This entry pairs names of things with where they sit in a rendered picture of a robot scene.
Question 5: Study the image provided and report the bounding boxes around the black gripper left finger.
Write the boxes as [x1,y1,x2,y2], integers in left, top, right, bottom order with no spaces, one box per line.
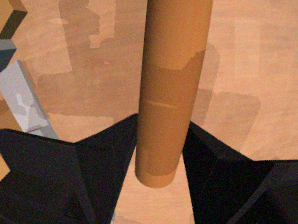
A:
[0,113,138,224]

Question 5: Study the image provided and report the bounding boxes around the orange-brown cylinder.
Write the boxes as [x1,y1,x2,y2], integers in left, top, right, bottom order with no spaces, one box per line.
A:
[134,0,213,188]

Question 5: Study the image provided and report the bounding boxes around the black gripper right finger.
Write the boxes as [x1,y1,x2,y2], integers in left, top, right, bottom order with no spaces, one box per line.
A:
[181,121,298,224]

